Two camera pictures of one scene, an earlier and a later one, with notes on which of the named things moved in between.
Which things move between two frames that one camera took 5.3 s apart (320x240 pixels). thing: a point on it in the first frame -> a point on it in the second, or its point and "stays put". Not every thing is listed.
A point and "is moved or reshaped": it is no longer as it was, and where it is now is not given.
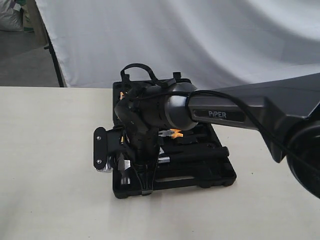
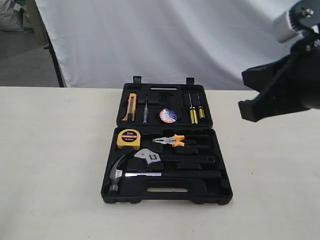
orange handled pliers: (172, 133) -> (174, 141)
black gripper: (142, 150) -> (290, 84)
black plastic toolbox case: (188, 157) is moved or reshaped
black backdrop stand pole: (50, 46) stays put
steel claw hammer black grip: (175, 157) -> (116, 174)
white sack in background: (11, 19) stays put
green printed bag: (28, 23) stays put
